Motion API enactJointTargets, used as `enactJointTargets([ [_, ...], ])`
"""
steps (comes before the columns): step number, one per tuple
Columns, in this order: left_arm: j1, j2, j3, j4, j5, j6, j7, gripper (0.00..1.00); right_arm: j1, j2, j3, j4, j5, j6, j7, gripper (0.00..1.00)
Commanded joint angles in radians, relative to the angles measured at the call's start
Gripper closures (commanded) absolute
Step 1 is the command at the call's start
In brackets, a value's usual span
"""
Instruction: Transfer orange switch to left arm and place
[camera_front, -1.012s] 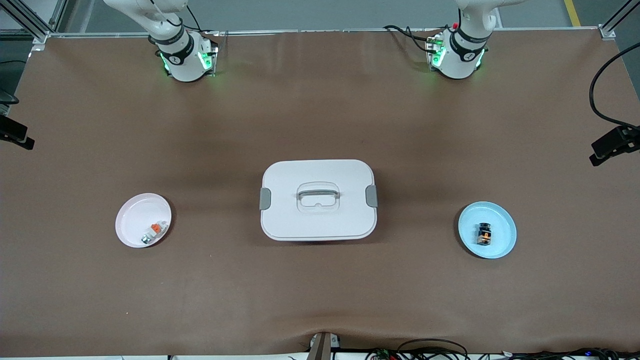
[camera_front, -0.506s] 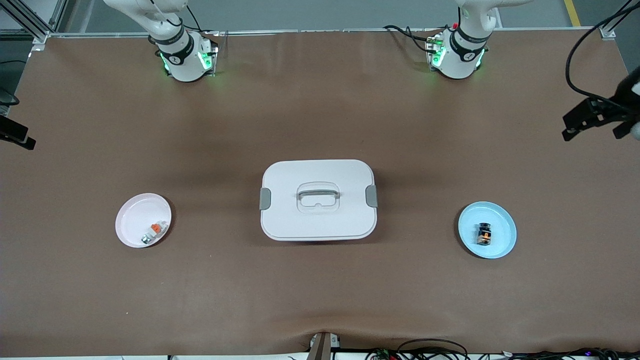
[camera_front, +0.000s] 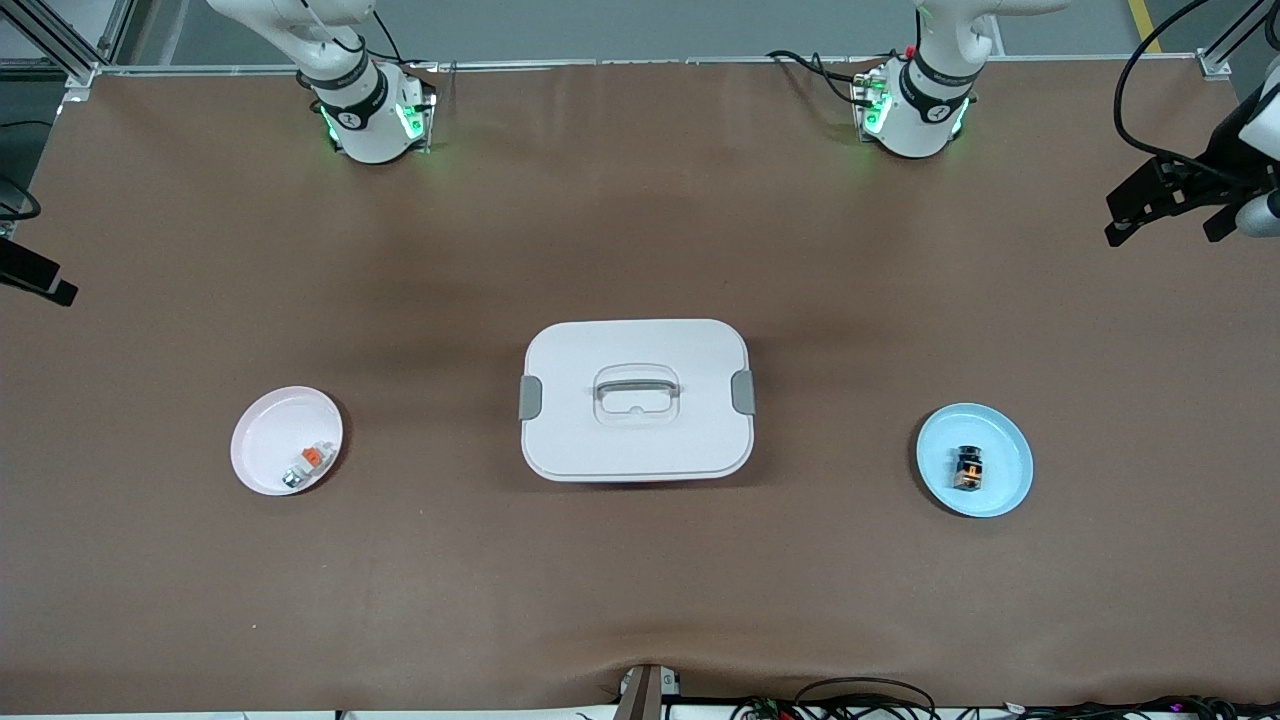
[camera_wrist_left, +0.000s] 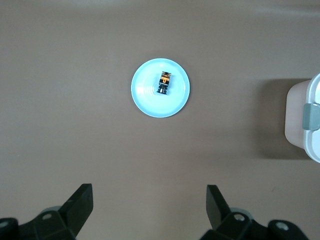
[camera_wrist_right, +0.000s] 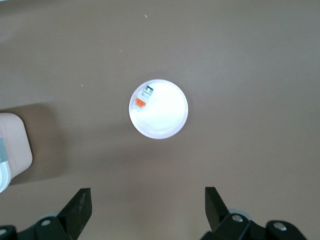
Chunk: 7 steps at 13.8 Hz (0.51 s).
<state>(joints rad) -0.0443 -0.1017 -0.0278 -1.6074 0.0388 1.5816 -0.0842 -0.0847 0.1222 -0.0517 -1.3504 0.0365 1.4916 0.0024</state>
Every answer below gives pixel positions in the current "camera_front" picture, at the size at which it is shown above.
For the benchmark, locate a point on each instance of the white switch with orange tab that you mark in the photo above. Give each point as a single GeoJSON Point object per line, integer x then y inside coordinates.
{"type": "Point", "coordinates": [313, 456]}

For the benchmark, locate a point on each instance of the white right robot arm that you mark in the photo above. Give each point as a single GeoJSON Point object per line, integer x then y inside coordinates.
{"type": "Point", "coordinates": [370, 130]}

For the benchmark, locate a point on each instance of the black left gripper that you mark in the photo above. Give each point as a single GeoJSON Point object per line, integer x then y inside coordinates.
{"type": "Point", "coordinates": [1213, 159]}

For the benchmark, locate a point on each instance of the orange black push-button switch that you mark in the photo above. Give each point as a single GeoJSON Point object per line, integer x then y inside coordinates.
{"type": "Point", "coordinates": [970, 468]}

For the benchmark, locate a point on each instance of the light blue round plate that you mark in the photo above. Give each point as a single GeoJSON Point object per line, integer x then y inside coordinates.
{"type": "Point", "coordinates": [1005, 470]}

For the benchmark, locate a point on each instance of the brown table mat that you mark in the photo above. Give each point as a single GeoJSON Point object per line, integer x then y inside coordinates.
{"type": "Point", "coordinates": [640, 600]}

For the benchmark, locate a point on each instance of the white lidded storage box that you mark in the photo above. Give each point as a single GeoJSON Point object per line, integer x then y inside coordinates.
{"type": "Point", "coordinates": [640, 440]}

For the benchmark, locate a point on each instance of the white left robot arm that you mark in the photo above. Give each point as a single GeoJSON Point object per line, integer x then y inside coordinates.
{"type": "Point", "coordinates": [915, 125]}

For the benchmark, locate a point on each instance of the pink round plate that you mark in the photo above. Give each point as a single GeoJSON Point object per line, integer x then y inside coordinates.
{"type": "Point", "coordinates": [260, 460]}

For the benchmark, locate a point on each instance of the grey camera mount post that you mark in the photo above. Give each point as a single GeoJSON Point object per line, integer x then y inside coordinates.
{"type": "Point", "coordinates": [645, 695]}

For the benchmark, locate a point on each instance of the aluminium frame profile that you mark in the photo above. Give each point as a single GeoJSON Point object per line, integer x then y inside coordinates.
{"type": "Point", "coordinates": [70, 60]}
{"type": "Point", "coordinates": [1215, 65]}

